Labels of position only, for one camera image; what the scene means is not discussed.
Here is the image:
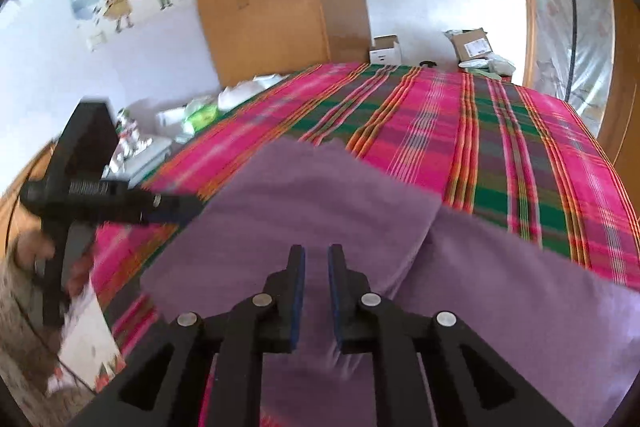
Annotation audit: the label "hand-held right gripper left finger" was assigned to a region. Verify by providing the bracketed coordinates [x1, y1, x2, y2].
[65, 244, 306, 427]

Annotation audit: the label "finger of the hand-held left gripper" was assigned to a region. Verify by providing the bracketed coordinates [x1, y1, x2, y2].
[146, 192, 206, 224]

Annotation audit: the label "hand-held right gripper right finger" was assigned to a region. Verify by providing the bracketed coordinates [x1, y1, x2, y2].
[328, 244, 575, 427]

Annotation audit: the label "purple fleece pants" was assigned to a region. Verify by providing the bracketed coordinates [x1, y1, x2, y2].
[140, 139, 640, 427]

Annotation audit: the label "person's left forearm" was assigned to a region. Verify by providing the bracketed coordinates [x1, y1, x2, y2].
[0, 267, 96, 427]

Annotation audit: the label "person's left hand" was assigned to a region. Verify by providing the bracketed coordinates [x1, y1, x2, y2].
[12, 232, 96, 298]

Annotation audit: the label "white nightstand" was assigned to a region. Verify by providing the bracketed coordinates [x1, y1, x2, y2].
[102, 107, 173, 180]

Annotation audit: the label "wooden headboard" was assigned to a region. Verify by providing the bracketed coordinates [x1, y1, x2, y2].
[0, 147, 61, 248]

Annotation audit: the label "green plastic bag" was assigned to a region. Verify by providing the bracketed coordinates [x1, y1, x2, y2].
[182, 99, 220, 142]

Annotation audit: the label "white floral bedsheet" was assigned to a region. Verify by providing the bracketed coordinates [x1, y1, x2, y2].
[47, 279, 127, 393]

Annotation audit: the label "pink green plaid blanket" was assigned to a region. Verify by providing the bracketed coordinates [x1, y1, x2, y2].
[92, 62, 640, 427]

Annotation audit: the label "small white cardboard box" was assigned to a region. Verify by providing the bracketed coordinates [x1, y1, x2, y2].
[369, 35, 402, 65]

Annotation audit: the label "white plastic mailer bag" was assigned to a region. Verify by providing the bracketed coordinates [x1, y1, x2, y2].
[459, 56, 516, 78]

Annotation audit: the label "brown cardboard box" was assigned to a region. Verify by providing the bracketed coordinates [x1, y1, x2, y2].
[445, 27, 493, 62]

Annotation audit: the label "clear plastic sheet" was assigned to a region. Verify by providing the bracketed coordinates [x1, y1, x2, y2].
[520, 0, 615, 138]

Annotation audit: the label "wooden door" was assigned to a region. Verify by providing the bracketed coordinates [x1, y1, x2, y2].
[597, 0, 640, 178]

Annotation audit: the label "black hanging cable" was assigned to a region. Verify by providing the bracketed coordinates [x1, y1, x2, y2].
[550, 0, 576, 100]

